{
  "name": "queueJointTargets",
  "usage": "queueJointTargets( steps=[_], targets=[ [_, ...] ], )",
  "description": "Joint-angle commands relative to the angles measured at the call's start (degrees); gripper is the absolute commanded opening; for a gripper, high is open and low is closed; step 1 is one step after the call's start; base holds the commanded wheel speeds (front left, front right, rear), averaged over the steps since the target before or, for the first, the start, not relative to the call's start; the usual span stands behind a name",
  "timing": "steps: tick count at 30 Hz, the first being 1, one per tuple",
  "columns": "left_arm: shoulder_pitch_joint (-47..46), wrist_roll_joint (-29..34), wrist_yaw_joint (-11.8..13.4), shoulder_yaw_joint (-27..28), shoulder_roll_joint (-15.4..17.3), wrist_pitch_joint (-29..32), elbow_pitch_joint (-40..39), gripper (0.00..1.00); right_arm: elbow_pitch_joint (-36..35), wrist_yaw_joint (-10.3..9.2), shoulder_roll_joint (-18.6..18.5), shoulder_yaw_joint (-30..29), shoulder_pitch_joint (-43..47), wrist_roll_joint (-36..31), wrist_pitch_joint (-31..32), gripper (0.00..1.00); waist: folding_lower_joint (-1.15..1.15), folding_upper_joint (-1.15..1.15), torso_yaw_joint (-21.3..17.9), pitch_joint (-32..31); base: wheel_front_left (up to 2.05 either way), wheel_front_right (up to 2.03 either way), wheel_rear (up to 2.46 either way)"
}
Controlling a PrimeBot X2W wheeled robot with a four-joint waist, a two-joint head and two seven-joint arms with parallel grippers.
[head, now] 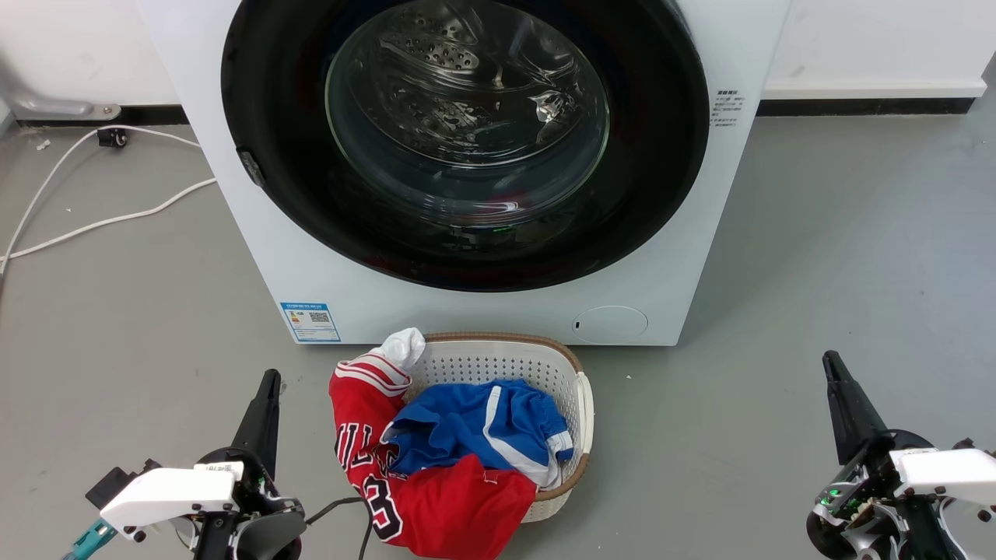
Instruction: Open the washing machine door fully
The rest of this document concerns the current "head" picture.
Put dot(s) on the small black text sticker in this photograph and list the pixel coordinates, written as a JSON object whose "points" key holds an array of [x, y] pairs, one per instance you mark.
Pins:
{"points": [[727, 109]]}

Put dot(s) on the blue energy label sticker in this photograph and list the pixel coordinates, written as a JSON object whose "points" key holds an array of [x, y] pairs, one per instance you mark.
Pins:
{"points": [[310, 322]]}

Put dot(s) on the white sock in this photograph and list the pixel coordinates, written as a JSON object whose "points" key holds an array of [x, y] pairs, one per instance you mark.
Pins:
{"points": [[405, 346]]}

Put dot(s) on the perforated steel washer drum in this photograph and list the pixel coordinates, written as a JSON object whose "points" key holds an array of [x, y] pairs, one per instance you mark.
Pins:
{"points": [[436, 54]]}

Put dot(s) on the white perforated laundry basket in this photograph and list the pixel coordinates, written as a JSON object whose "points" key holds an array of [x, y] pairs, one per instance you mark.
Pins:
{"points": [[498, 362]]}

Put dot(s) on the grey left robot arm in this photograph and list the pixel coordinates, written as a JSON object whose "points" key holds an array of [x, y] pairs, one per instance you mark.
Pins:
{"points": [[268, 538]]}

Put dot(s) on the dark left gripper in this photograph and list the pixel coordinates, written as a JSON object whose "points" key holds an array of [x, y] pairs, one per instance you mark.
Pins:
{"points": [[250, 486]]}

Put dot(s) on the blue white-trimmed shorts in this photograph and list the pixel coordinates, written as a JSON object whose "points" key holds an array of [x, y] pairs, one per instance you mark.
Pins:
{"points": [[459, 420]]}

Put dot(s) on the teal plastic connector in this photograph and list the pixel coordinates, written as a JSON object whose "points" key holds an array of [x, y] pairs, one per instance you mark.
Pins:
{"points": [[89, 539]]}

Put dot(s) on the grey metal floor bracket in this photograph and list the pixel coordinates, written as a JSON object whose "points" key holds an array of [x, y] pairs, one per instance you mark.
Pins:
{"points": [[54, 106]]}

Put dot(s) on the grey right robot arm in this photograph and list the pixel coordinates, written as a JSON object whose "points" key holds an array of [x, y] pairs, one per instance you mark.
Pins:
{"points": [[918, 537]]}

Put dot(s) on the round black glass washer door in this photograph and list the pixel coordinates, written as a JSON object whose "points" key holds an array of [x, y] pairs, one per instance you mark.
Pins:
{"points": [[272, 93]]}

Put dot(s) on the round white filter cover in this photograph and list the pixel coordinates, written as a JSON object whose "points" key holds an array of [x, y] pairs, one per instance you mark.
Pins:
{"points": [[611, 324]]}

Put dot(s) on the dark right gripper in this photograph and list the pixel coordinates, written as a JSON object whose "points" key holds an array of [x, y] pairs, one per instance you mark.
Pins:
{"points": [[871, 478]]}

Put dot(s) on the white front-load washing machine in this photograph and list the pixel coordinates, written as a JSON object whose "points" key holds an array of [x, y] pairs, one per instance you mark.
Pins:
{"points": [[661, 295]]}

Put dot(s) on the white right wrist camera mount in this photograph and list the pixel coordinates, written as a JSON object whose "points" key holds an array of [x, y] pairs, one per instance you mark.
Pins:
{"points": [[949, 474]]}

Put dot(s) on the red basketball jersey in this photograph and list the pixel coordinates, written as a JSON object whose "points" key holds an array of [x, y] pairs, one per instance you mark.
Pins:
{"points": [[459, 509]]}

